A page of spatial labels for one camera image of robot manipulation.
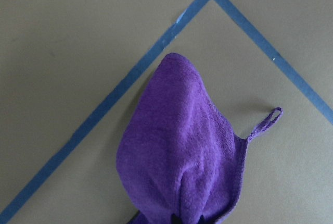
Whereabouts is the purple towel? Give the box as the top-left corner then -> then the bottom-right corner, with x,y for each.
116,53 -> 283,223

